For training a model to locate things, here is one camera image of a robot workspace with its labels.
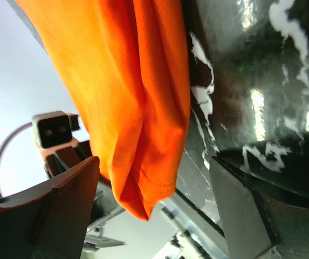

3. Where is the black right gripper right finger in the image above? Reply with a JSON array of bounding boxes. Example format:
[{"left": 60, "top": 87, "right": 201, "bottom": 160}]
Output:
[{"left": 210, "top": 156, "right": 309, "bottom": 258}]

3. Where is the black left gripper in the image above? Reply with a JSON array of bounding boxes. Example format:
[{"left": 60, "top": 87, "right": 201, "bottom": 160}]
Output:
[{"left": 44, "top": 140, "right": 92, "bottom": 178}]

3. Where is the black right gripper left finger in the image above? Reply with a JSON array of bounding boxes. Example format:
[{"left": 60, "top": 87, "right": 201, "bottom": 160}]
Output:
[{"left": 0, "top": 157, "right": 99, "bottom": 258}]

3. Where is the orange t shirt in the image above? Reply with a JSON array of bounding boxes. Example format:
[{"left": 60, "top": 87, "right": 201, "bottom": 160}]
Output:
[{"left": 18, "top": 1, "right": 190, "bottom": 220}]

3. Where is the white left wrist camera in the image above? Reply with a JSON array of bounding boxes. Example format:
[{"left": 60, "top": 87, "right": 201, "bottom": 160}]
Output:
[{"left": 31, "top": 111, "right": 80, "bottom": 159}]

